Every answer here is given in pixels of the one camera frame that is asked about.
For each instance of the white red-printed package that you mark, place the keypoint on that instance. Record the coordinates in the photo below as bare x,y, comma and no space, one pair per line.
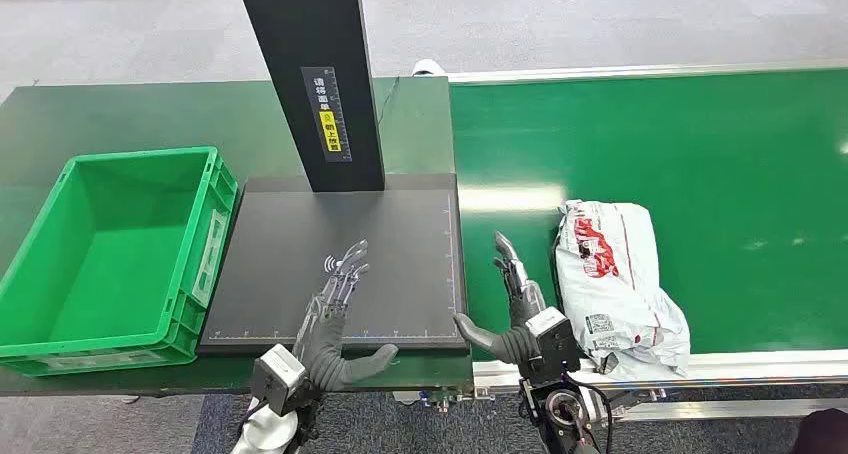
616,292

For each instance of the white roller end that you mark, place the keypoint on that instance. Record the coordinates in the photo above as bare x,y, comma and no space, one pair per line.
428,69

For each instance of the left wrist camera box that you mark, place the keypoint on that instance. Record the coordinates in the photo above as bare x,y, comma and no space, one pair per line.
275,375

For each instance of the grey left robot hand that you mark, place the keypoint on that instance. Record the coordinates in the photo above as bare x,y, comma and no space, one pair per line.
324,352

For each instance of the green conveyor belt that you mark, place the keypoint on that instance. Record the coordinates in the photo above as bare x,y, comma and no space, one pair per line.
696,146

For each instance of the green plastic crate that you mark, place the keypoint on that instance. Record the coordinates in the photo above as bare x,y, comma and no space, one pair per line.
99,265

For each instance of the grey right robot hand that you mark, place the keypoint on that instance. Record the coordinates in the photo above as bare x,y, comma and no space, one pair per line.
520,298

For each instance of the black scanner base plate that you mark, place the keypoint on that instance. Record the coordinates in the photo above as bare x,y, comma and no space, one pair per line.
397,252

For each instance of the dark rounded object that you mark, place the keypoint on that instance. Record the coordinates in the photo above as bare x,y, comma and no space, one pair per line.
825,434

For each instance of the metal bracket under table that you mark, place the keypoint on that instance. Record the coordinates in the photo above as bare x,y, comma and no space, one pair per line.
440,395

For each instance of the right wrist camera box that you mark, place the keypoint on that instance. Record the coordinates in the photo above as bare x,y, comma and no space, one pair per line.
556,342

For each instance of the aluminium conveyor frame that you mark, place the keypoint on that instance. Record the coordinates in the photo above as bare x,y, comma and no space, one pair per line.
762,363

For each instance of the black scanner column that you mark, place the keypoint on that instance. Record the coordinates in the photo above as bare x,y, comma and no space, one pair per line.
298,34

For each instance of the grey metal clamp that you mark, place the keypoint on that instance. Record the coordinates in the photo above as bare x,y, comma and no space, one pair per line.
629,403

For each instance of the dark green table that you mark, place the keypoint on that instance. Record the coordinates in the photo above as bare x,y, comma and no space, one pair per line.
132,113

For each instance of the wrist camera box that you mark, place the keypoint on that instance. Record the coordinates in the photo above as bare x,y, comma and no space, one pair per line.
275,375
556,342

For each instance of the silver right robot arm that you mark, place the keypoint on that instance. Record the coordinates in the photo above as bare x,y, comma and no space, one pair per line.
563,418

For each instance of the black and yellow label sticker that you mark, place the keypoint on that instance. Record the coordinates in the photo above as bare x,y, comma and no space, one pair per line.
328,116

